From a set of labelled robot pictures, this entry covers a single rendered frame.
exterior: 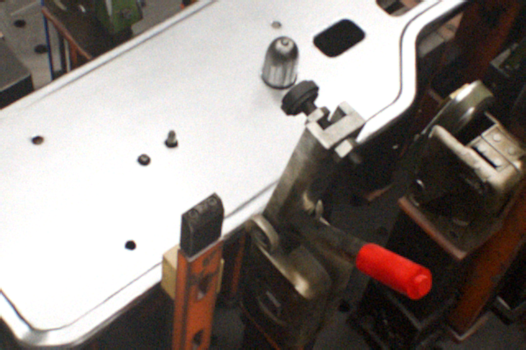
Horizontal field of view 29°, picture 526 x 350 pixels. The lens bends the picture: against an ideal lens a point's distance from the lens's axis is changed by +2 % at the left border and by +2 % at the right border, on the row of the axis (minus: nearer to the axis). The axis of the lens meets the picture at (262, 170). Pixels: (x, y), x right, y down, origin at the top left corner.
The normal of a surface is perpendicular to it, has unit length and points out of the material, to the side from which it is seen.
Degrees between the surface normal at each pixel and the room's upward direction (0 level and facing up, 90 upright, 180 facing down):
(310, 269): 0
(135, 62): 0
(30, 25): 0
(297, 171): 90
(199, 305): 90
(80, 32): 90
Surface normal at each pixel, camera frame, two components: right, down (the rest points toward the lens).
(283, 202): -0.76, 0.51
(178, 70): 0.10, -0.54
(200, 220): 0.62, 0.36
